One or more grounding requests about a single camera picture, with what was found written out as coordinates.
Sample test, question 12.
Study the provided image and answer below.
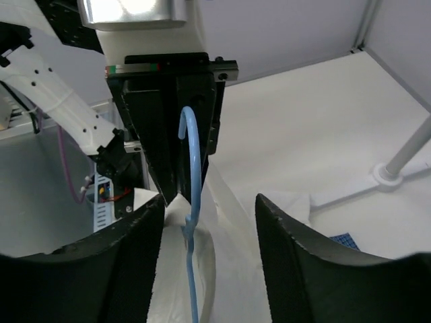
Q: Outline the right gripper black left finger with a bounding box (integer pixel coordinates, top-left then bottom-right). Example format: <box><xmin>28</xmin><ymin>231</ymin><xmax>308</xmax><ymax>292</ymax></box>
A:
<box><xmin>1</xmin><ymin>195</ymin><xmax>164</xmax><ymax>322</ymax></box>

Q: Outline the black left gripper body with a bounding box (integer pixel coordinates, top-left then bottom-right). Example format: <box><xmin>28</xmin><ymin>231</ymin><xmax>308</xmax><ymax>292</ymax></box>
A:
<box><xmin>105</xmin><ymin>52</ymin><xmax>239</xmax><ymax>157</ymax></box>

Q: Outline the white shirt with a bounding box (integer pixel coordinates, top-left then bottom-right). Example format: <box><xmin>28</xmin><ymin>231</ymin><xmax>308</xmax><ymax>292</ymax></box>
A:
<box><xmin>133</xmin><ymin>161</ymin><xmax>312</xmax><ymax>323</ymax></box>

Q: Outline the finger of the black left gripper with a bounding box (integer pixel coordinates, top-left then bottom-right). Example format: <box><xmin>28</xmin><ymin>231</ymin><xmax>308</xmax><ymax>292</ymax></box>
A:
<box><xmin>122</xmin><ymin>79</ymin><xmax>176</xmax><ymax>205</ymax></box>

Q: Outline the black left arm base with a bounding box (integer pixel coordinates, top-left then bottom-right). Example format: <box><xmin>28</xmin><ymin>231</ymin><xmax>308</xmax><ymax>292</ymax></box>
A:
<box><xmin>92</xmin><ymin>129</ymin><xmax>144</xmax><ymax>220</ymax></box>

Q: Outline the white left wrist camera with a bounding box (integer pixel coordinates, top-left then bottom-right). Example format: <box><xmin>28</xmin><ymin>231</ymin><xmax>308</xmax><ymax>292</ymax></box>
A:
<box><xmin>77</xmin><ymin>0</ymin><xmax>207</xmax><ymax>65</ymax></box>

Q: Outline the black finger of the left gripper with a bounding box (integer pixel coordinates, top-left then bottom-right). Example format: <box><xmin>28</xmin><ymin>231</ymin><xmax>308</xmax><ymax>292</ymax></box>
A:
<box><xmin>176</xmin><ymin>74</ymin><xmax>216</xmax><ymax>202</ymax></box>

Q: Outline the silver clothes rack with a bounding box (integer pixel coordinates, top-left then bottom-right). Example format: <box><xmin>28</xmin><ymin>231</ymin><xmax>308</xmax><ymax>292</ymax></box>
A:
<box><xmin>386</xmin><ymin>116</ymin><xmax>430</xmax><ymax>176</ymax></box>

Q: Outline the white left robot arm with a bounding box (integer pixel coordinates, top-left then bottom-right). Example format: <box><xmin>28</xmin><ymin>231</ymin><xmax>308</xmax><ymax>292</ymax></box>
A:
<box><xmin>1</xmin><ymin>1</ymin><xmax>239</xmax><ymax>203</ymax></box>

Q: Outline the light blue hanger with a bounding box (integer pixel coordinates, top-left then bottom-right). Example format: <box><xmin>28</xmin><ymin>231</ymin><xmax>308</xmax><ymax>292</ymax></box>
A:
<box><xmin>178</xmin><ymin>106</ymin><xmax>202</xmax><ymax>323</ymax></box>

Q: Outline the white rack foot left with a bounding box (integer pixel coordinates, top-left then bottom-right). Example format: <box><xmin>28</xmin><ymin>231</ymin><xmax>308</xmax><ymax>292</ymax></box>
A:
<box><xmin>310</xmin><ymin>160</ymin><xmax>430</xmax><ymax>211</ymax></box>

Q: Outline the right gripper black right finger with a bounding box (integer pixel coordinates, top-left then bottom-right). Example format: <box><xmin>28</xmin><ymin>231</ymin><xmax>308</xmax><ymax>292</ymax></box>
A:
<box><xmin>255</xmin><ymin>194</ymin><xmax>430</xmax><ymax>322</ymax></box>

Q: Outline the blue plaid shirt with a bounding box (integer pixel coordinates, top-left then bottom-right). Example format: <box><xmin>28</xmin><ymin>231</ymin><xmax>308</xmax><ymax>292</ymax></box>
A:
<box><xmin>330</xmin><ymin>233</ymin><xmax>360</xmax><ymax>251</ymax></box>

